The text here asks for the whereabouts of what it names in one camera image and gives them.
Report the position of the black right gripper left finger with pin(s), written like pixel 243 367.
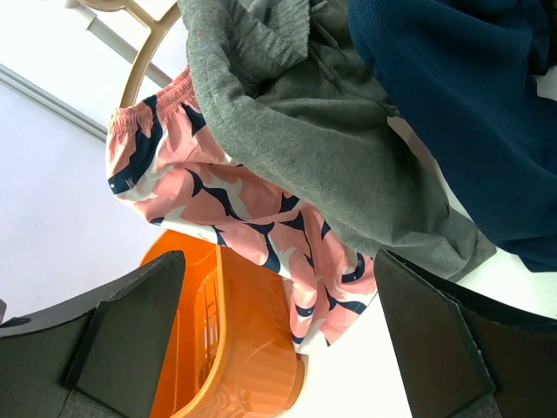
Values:
pixel 99 354

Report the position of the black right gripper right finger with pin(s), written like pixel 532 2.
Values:
pixel 462 354

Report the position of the navy blue mesh shorts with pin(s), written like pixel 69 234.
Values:
pixel 463 75

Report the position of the grey fabric shorts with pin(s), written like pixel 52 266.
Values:
pixel 285 94

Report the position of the pink shark print shorts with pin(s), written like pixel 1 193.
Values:
pixel 163 162

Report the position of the beige hanger under pink shorts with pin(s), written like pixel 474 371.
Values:
pixel 157 28

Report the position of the orange plastic laundry basket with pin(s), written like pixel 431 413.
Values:
pixel 230 353

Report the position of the metal clothes rack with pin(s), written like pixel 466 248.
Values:
pixel 109 37

